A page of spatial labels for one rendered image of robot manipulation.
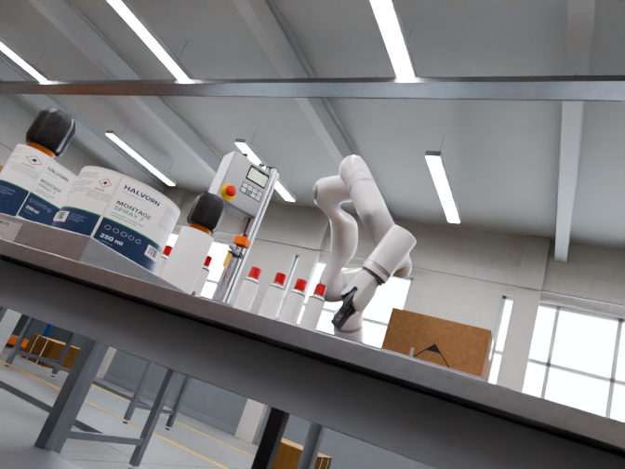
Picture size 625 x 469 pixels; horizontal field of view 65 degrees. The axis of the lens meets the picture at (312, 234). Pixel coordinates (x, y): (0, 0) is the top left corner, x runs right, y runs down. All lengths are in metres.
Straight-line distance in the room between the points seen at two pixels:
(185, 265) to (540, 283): 5.95
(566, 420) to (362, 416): 0.18
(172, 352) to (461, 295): 6.48
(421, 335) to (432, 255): 5.73
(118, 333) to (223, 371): 0.15
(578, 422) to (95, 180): 0.81
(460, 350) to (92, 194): 1.06
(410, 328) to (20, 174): 1.10
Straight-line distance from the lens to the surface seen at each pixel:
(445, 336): 1.53
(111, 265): 0.82
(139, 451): 3.68
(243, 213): 1.74
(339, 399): 0.52
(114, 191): 0.94
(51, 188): 1.25
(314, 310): 1.40
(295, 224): 8.22
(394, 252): 1.39
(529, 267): 6.94
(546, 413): 0.47
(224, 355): 0.57
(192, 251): 1.26
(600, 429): 0.47
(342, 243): 1.81
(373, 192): 1.52
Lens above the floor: 0.76
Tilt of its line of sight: 18 degrees up
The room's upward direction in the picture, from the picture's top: 20 degrees clockwise
